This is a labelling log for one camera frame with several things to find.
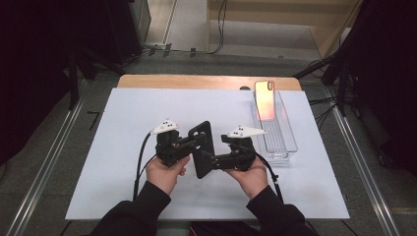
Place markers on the person's right hand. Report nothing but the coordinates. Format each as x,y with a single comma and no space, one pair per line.
252,180

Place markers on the translucent phone case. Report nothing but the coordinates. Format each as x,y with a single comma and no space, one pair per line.
264,101

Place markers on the black cabinet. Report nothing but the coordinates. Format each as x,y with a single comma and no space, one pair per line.
128,29

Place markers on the clear plastic rack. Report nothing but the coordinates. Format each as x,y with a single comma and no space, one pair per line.
278,137

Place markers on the black phone case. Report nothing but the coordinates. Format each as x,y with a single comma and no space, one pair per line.
202,173

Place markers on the wooden table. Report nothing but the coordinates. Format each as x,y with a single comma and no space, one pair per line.
196,82

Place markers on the person's left hand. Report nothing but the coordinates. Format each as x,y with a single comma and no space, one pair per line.
164,177

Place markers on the wooden shelf unit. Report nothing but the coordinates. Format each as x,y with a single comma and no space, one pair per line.
327,19

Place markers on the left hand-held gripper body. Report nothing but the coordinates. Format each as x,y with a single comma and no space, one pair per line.
168,149

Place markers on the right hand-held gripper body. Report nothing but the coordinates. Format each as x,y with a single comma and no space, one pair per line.
241,157

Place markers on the metal floor rail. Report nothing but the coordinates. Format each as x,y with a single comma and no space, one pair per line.
360,164
49,164

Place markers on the dark table grommet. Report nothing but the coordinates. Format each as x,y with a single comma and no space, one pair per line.
244,88

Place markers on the black metal stand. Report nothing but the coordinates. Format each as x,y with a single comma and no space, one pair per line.
342,82
73,82

